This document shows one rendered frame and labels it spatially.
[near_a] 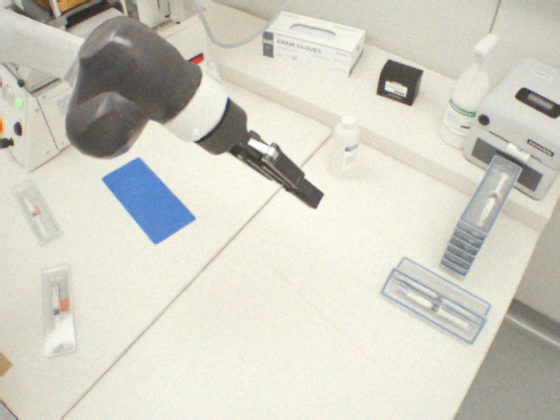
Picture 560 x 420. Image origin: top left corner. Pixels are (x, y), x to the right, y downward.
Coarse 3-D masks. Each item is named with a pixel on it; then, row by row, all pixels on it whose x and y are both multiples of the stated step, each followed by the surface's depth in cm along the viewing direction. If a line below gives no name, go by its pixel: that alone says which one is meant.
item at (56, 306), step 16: (48, 272) 89; (64, 272) 89; (48, 288) 87; (64, 288) 87; (48, 304) 85; (64, 304) 85; (48, 320) 83; (64, 320) 83; (48, 336) 81; (64, 336) 81; (48, 352) 79
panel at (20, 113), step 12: (0, 72) 106; (12, 84) 103; (0, 96) 109; (24, 96) 99; (0, 108) 110; (12, 108) 105; (24, 108) 101; (12, 120) 106; (24, 120) 102; (0, 132) 113; (12, 132) 108; (24, 132) 103; (24, 144) 104; (24, 156) 106
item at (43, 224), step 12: (12, 192) 101; (24, 192) 101; (36, 192) 101; (24, 204) 99; (36, 204) 99; (24, 216) 97; (36, 216) 97; (48, 216) 97; (36, 228) 95; (48, 228) 95; (60, 228) 95
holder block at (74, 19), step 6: (108, 0) 108; (114, 0) 108; (90, 6) 110; (96, 6) 109; (102, 6) 109; (108, 6) 106; (114, 6) 107; (78, 12) 105; (84, 12) 105; (90, 12) 105; (96, 12) 105; (102, 12) 105; (30, 18) 109; (66, 18) 107; (72, 18) 106; (78, 18) 103; (84, 18) 103; (66, 24) 102; (72, 24) 102
